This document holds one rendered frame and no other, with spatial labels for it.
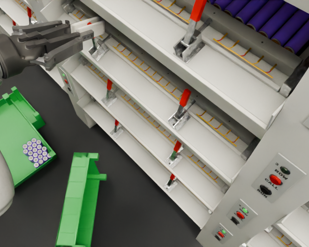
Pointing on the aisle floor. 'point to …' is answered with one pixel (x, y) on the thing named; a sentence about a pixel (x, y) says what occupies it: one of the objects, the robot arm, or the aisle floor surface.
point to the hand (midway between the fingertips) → (88, 29)
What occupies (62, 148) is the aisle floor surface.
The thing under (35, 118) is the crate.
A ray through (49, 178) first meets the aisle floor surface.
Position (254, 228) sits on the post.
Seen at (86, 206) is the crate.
